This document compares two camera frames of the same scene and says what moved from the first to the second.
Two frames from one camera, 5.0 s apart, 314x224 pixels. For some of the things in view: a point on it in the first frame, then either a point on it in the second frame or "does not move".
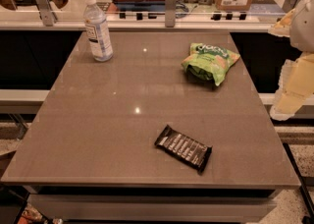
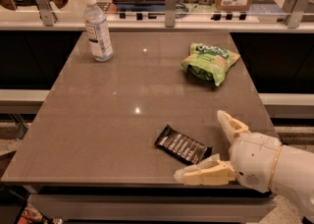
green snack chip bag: x=209 y=63 does not move
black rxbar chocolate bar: x=190 y=151 does not move
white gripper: x=303 y=27 to x=253 y=160
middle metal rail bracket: x=170 y=3 does not move
